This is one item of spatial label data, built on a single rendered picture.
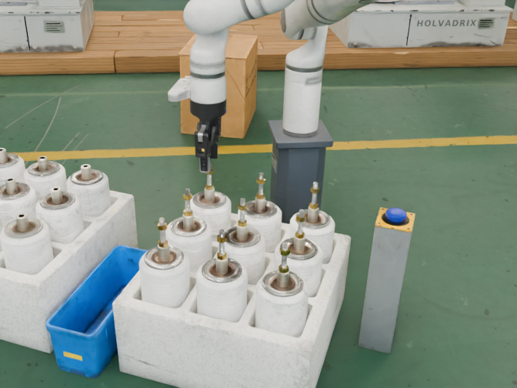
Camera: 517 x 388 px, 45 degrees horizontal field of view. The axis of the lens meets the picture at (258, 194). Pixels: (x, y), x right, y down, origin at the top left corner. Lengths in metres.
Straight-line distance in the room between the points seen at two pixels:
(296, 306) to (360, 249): 0.61
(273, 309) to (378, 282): 0.27
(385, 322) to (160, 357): 0.47
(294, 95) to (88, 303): 0.69
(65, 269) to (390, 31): 2.23
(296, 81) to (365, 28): 1.64
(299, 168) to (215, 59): 0.48
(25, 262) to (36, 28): 1.85
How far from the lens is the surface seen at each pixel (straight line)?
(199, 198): 1.40
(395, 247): 1.25
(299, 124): 1.58
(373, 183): 2.05
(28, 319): 1.39
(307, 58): 1.52
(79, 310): 1.41
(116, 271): 1.52
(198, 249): 1.29
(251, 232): 1.28
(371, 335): 1.39
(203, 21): 1.19
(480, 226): 1.91
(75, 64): 3.01
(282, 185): 1.63
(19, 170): 1.63
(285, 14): 1.50
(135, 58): 2.97
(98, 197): 1.50
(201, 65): 1.24
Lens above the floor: 0.95
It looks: 30 degrees down
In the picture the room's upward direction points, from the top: 2 degrees clockwise
